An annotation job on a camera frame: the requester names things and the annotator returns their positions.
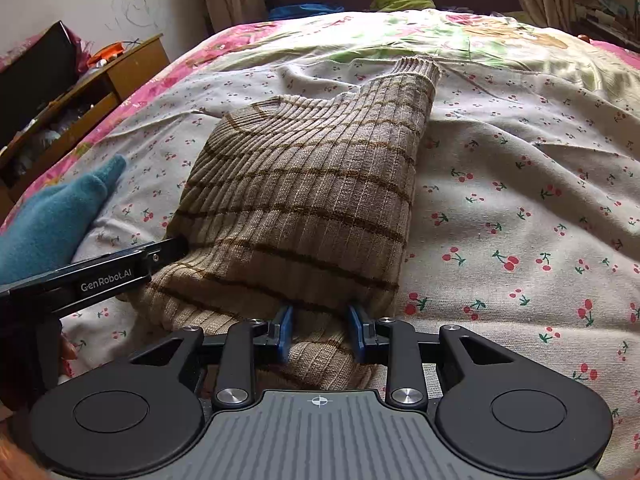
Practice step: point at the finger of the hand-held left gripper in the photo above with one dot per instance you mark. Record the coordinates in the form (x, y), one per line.
(167, 252)

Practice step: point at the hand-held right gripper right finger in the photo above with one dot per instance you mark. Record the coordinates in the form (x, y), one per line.
(355, 335)

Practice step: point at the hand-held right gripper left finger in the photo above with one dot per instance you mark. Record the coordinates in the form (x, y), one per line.
(285, 335)

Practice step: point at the beige striped ribbed sweater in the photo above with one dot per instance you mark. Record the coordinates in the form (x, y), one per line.
(310, 195)

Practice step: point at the person's left hand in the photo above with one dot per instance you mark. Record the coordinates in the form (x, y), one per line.
(68, 349)

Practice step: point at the teal fleece cloth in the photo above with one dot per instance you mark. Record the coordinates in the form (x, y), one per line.
(50, 220)

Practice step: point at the wooden TV cabinet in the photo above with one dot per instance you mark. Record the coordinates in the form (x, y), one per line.
(135, 70)

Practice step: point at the black monitor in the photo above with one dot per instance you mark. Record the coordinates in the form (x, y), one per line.
(35, 80)

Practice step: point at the orange toy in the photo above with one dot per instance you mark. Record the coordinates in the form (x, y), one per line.
(106, 54)

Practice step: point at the floral cherry print bed sheet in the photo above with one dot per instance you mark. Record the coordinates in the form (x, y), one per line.
(525, 210)

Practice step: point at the pink cloth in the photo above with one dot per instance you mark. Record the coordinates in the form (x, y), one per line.
(80, 50)

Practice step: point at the blue cloth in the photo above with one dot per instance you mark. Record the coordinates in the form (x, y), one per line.
(305, 10)

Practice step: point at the cluttered side table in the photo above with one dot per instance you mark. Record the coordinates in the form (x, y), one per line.
(607, 15)

